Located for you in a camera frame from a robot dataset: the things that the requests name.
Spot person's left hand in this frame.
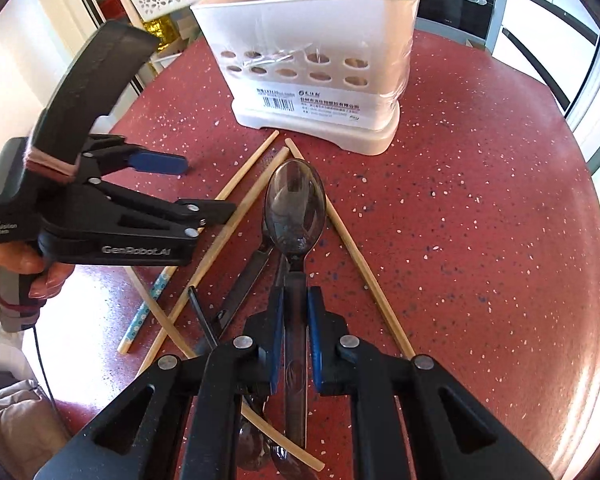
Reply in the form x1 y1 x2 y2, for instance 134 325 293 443
0 242 74 299

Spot plain bamboo chopstick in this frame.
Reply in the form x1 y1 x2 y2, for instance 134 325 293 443
155 130 279 284
284 136 416 361
124 264 326 473
136 148 290 376

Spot blue patterned chopstick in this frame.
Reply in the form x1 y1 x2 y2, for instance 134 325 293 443
117 266 178 354

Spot white plastic utensil holder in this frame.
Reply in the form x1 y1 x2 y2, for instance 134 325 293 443
192 0 420 156

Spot black built-in oven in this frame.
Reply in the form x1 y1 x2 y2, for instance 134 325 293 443
416 0 507 52

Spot white refrigerator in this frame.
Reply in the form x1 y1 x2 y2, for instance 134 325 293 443
492 0 600 131

